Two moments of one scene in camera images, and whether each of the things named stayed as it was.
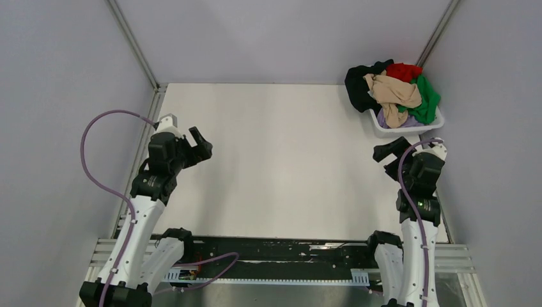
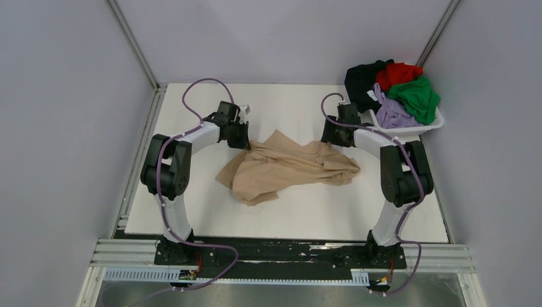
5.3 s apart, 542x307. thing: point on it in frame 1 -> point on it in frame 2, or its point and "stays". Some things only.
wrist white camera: [169, 123] -> [244, 110]
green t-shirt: [425, 113] stays
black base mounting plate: [278, 252] stays
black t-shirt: [357, 87] stays
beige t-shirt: [392, 94] -> [258, 171]
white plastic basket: [387, 133] stays
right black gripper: [397, 146] -> [329, 137]
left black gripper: [195, 155] -> [243, 142]
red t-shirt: [406, 72] stays
